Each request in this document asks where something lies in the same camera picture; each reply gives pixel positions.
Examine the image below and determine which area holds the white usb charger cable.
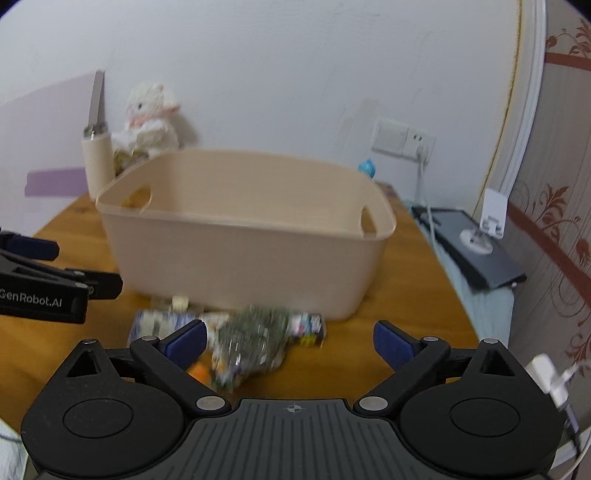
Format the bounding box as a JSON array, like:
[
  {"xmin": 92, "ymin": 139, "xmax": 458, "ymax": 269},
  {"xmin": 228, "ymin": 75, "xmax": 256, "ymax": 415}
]
[{"xmin": 526, "ymin": 352, "xmax": 591, "ymax": 480}]

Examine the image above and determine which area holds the purple white headboard panel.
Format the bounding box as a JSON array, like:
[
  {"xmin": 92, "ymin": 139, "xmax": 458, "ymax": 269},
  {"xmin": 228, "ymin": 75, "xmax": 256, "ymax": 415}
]
[{"xmin": 1, "ymin": 70, "xmax": 104, "ymax": 235}]

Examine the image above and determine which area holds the green glitter scrunchie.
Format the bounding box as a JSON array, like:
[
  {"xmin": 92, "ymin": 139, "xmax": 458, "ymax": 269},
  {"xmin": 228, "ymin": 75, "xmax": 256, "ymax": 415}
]
[{"xmin": 211, "ymin": 306, "xmax": 290, "ymax": 392}]

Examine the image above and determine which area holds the small printed card box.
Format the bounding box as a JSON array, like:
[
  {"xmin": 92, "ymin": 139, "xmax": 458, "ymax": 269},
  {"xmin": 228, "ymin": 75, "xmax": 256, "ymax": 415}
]
[{"xmin": 127, "ymin": 306, "xmax": 327, "ymax": 350}]

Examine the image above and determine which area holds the white wall socket panel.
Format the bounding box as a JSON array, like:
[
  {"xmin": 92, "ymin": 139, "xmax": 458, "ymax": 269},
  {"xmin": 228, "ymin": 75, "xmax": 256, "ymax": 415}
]
[{"xmin": 370, "ymin": 118, "xmax": 436, "ymax": 163}]

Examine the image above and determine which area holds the white door frame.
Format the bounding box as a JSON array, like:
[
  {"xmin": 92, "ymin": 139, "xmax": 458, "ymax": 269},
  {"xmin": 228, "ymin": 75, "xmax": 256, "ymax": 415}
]
[{"xmin": 486, "ymin": 0, "xmax": 547, "ymax": 196}]

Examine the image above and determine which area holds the white plush lamb toy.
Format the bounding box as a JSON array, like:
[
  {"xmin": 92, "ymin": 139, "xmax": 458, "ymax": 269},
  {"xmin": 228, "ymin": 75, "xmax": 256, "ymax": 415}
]
[{"xmin": 111, "ymin": 82, "xmax": 180, "ymax": 158}]

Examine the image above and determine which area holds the cream thermos bottle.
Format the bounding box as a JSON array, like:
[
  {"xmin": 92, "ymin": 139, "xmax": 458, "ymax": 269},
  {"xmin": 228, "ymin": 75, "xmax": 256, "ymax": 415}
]
[{"xmin": 81, "ymin": 122, "xmax": 115, "ymax": 200}]

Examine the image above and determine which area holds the beige plastic storage basket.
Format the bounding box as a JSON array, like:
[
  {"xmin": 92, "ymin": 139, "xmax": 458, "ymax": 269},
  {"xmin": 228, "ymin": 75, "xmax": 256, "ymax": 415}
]
[{"xmin": 95, "ymin": 149, "xmax": 397, "ymax": 320}]

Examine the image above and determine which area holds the blue cartoon figurine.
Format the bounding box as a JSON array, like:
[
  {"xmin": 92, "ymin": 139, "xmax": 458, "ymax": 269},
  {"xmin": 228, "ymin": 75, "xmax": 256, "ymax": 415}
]
[{"xmin": 358, "ymin": 158, "xmax": 377, "ymax": 179}]

